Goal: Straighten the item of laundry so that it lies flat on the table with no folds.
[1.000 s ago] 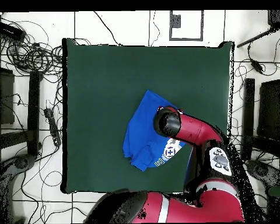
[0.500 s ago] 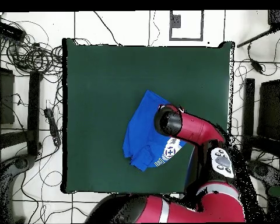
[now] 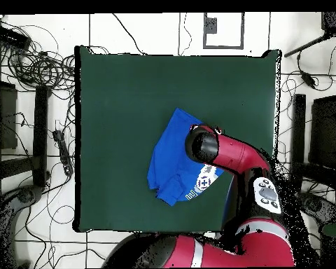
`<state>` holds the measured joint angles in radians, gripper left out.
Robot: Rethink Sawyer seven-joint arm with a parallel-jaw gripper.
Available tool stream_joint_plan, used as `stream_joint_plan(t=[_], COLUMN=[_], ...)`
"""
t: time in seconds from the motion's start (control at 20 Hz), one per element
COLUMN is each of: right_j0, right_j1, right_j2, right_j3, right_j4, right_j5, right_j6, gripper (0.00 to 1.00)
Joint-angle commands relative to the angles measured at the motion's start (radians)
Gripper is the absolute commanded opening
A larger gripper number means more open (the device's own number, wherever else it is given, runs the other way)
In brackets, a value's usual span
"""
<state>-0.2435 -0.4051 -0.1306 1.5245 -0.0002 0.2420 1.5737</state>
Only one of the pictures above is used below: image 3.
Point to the blue printed shirt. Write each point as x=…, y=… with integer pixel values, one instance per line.
x=168, y=157

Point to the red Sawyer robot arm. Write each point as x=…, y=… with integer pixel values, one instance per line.
x=235, y=154

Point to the dark flat panel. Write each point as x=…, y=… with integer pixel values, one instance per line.
x=7, y=117
x=324, y=131

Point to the dark green table cloth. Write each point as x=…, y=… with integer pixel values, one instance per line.
x=128, y=112

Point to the black power strip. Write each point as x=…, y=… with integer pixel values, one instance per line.
x=63, y=151

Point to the black upright bar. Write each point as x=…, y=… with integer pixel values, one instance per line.
x=40, y=134
x=299, y=126

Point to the small grey square plate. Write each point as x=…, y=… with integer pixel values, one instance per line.
x=211, y=25

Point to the black round stand base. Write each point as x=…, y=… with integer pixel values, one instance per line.
x=26, y=195
x=315, y=206

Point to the black power adapter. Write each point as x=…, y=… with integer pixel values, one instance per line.
x=308, y=79

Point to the black slanted rod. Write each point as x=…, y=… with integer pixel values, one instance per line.
x=305, y=47

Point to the black electronics box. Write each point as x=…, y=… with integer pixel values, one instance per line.
x=11, y=37

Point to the black corner equipment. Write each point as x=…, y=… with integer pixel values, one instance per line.
x=334, y=22

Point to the grey rectangular floor frame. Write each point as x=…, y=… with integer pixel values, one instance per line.
x=242, y=30

